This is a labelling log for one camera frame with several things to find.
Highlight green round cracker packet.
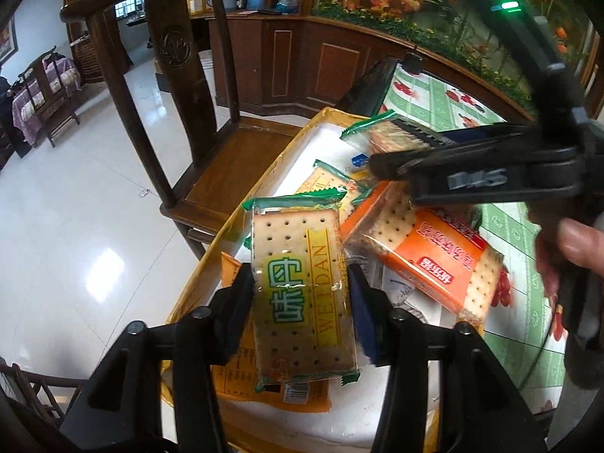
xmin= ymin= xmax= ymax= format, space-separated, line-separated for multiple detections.
xmin=340 ymin=110 xmax=428 ymax=154

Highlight chair with purple cloth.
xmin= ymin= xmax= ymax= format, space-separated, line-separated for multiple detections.
xmin=12 ymin=54 xmax=81 ymax=147

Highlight green square cracker packet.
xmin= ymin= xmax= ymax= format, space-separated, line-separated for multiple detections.
xmin=295 ymin=160 xmax=376 ymax=220
xmin=242 ymin=185 xmax=362 ymax=393

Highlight floral glass panel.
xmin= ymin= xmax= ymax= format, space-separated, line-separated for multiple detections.
xmin=311 ymin=0 xmax=595 ymax=100

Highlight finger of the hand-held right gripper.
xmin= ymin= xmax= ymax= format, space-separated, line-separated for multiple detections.
xmin=368 ymin=147 xmax=473 ymax=182
xmin=391 ymin=117 xmax=536 ymax=152

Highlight yellow cardboard box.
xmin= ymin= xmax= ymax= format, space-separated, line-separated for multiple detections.
xmin=159 ymin=106 xmax=489 ymax=453

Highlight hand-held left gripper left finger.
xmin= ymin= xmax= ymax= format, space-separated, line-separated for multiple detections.
xmin=60 ymin=262 xmax=258 ymax=453

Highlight slatted wooden chair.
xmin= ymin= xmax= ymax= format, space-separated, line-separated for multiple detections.
xmin=0 ymin=356 xmax=88 ymax=453

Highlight dark wooden armchair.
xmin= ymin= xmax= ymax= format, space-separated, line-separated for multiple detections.
xmin=60 ymin=0 xmax=305 ymax=258

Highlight orange cracker packet yellow edges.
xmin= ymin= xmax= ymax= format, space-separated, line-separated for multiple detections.
xmin=210 ymin=251 xmax=332 ymax=414

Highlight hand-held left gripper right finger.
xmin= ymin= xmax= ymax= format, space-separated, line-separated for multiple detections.
xmin=347 ymin=262 xmax=550 ymax=453

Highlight dark wooden display cabinet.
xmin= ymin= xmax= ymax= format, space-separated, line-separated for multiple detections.
xmin=61 ymin=0 xmax=604 ymax=119

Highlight framed wall picture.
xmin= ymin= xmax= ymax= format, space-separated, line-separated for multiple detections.
xmin=0 ymin=16 xmax=20 ymax=62

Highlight person's right hand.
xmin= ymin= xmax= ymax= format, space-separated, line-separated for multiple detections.
xmin=527 ymin=208 xmax=604 ymax=305

